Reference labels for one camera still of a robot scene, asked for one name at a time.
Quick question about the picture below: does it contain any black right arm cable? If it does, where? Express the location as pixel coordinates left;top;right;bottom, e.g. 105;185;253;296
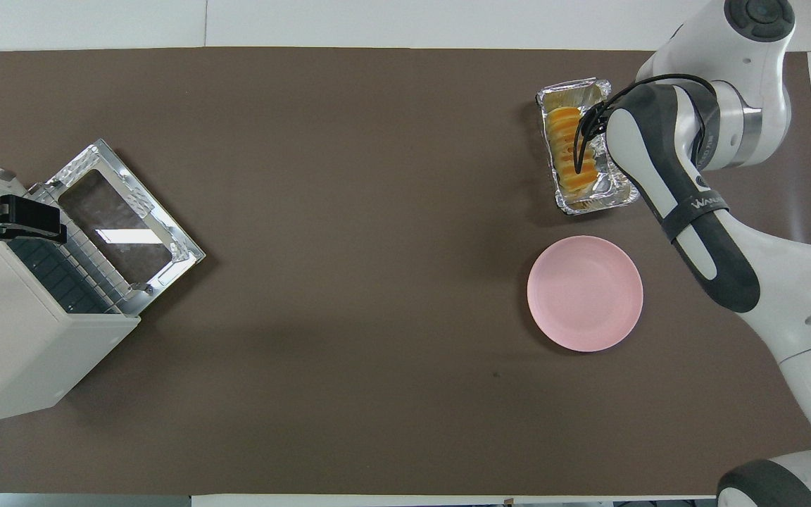
573;73;722;178

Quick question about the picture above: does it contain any oven wire rack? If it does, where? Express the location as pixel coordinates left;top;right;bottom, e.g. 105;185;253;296
8;236;122;315

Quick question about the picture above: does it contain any brown table mat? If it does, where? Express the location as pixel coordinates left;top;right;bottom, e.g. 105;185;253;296
0;46;811;498

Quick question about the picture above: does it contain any aluminium foil tray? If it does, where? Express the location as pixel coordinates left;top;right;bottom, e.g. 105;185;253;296
536;77;640;215

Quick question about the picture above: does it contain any pink round plate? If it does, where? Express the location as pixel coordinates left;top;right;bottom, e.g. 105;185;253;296
527;236;644;353

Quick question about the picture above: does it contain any golden ridged bread loaf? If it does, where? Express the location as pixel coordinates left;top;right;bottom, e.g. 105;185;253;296
545;106;601;201

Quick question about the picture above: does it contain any glass oven door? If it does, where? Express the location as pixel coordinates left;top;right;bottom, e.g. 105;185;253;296
45;139;207;316

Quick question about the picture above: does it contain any cream toaster oven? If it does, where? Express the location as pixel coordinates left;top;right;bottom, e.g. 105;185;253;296
0;154;143;430

